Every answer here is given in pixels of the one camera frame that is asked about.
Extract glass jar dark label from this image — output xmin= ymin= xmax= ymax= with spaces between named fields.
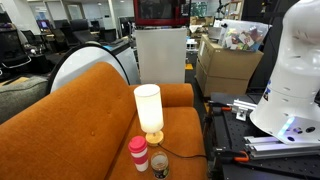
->
xmin=150 ymin=151 xmax=170 ymax=180

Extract white shade wooden lamp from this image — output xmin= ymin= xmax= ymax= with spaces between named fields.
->
xmin=133 ymin=83 xmax=165 ymax=148

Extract round white panel black rim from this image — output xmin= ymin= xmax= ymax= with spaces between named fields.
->
xmin=46 ymin=41 xmax=131 ymax=96

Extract orange handled bar clamp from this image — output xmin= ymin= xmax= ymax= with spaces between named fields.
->
xmin=214 ymin=148 xmax=250 ymax=164
xmin=208 ymin=101 xmax=233 ymax=113

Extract aluminium extrusion rails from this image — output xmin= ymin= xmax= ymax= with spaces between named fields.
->
xmin=244 ymin=134 xmax=320 ymax=160

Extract large brown cardboard box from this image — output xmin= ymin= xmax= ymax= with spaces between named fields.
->
xmin=197 ymin=34 xmax=264 ymax=81

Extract black lamp cable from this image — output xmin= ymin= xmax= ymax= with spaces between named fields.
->
xmin=156 ymin=143 xmax=208 ymax=160

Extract grey fabric couch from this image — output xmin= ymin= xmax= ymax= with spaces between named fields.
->
xmin=0 ymin=75 xmax=50 ymax=125

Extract orange fabric couch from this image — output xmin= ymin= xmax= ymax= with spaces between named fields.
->
xmin=0 ymin=61 xmax=209 ymax=180

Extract black office chair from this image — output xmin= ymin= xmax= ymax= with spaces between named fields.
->
xmin=0 ymin=28 xmax=33 ymax=73
xmin=69 ymin=18 xmax=101 ymax=44

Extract aluminium angle bracket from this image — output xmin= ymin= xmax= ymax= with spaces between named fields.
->
xmin=231 ymin=98 xmax=258 ymax=122

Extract red bottle lid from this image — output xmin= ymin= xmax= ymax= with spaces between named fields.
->
xmin=127 ymin=135 xmax=148 ymax=154

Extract clear bag of colourful items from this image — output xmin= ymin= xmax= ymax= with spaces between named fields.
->
xmin=218 ymin=19 xmax=270 ymax=53

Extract white red striped bottle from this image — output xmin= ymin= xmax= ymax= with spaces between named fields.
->
xmin=129 ymin=149 xmax=150 ymax=173

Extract white cabinet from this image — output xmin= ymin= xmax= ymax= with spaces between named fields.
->
xmin=134 ymin=27 xmax=188 ymax=85

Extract flat brown cardboard box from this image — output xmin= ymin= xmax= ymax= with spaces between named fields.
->
xmin=195 ymin=59 xmax=251 ymax=98

